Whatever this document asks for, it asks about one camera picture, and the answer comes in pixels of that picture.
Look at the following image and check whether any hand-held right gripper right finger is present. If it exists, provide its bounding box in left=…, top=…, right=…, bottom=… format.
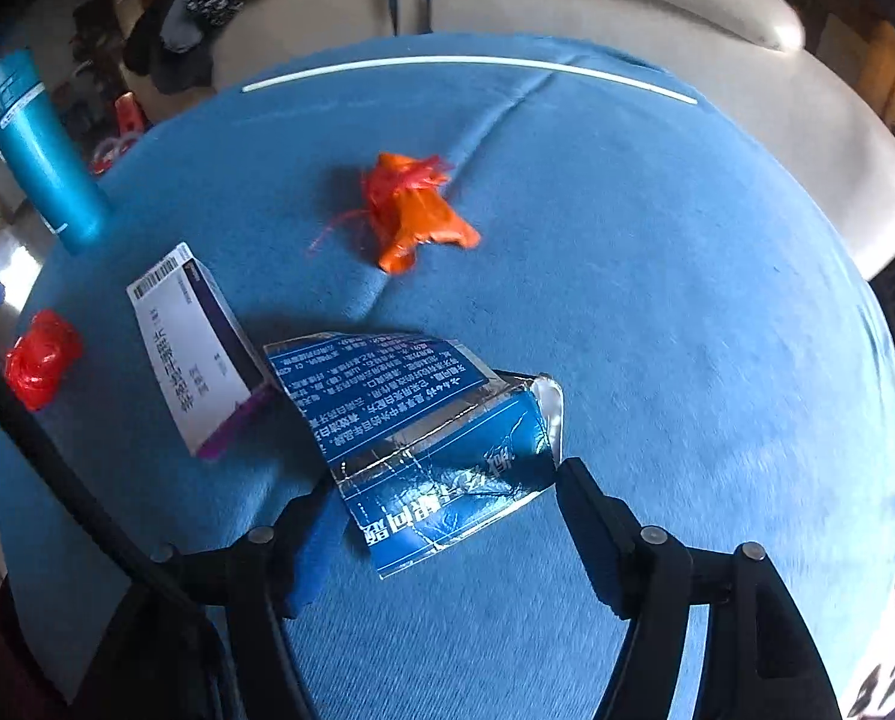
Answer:
left=556, top=457, right=842, bottom=720

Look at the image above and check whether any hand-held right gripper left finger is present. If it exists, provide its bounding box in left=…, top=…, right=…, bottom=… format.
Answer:
left=64, top=476, right=343, bottom=720

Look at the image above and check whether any blue foil carton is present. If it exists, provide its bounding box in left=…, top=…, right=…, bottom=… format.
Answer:
left=263, top=330, right=566, bottom=581

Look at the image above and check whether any white medicine box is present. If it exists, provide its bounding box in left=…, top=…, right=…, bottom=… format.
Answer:
left=127, top=241, right=283, bottom=461

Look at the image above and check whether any orange-red plastic bag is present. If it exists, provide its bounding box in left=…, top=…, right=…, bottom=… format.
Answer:
left=308, top=152, right=483, bottom=275

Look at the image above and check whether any red crumpled plastic wrapper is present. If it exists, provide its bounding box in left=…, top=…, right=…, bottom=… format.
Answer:
left=4, top=309, right=84, bottom=412

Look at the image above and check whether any teal water bottle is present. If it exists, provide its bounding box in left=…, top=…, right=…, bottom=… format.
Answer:
left=0, top=49, right=112, bottom=254

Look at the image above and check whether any orange grey toy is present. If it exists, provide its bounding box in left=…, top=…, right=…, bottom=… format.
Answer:
left=87, top=94, right=152, bottom=177

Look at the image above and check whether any blue tablecloth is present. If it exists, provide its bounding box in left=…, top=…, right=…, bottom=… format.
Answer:
left=0, top=31, right=895, bottom=720

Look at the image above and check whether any dark clothing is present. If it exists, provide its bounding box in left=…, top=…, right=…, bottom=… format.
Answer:
left=124, top=0, right=219, bottom=95

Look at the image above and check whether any thin white rod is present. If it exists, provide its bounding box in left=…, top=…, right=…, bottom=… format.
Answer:
left=241, top=56, right=698, bottom=104

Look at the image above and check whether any cream leather sofa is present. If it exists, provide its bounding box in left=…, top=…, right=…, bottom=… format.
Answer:
left=207, top=0, right=895, bottom=282

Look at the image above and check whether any black cable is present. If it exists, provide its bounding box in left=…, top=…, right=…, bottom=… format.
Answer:
left=0, top=330, right=223, bottom=720

